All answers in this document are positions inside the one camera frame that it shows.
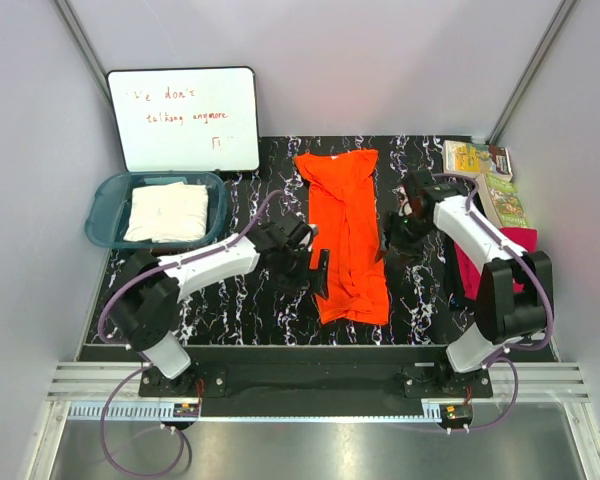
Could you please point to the white whiteboard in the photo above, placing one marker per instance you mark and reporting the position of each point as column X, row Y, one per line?
column 191, row 120

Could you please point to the connector box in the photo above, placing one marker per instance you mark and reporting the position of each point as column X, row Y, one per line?
column 187, row 410
column 456, row 417

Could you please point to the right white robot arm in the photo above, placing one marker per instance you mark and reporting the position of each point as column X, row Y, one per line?
column 514, row 302

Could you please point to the teal plastic bin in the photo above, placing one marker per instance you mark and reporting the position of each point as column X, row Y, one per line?
column 110, row 211

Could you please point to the white t shirt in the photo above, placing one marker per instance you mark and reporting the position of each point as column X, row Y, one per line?
column 168, row 213

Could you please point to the magenta folded t shirt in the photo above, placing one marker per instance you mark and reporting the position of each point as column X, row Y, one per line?
column 469, row 275

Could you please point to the white cable duct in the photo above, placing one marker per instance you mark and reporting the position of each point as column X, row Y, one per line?
column 144, row 411

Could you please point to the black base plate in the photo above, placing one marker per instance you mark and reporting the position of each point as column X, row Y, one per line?
column 270, row 382

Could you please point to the yellow paperback book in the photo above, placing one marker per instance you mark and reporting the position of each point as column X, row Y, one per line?
column 472, row 160

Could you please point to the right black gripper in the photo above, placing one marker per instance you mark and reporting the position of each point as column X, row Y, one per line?
column 394, row 242

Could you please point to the left connector box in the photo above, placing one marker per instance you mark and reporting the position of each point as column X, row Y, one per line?
column 187, row 410

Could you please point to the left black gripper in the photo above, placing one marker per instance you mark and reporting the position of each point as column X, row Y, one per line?
column 299, row 283

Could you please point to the green paperback book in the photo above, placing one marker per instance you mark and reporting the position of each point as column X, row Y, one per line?
column 500, row 202

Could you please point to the right connector box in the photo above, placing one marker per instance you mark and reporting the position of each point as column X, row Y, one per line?
column 456, row 417

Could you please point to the orange t shirt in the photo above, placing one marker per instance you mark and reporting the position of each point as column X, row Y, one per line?
column 342, row 204

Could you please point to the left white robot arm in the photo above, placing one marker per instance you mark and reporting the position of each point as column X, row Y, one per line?
column 144, row 304

